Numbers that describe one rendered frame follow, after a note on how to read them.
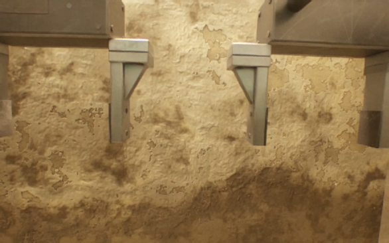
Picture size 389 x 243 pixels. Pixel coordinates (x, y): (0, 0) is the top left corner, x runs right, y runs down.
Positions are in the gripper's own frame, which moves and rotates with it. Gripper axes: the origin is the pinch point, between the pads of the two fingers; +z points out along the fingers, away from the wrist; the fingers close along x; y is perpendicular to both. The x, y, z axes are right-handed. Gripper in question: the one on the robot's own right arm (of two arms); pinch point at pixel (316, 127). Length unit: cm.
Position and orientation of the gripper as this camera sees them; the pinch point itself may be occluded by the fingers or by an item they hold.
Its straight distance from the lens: 25.4
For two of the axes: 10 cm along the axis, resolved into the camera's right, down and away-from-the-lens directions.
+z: -0.3, 10.0, 0.9
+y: 0.2, 0.9, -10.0
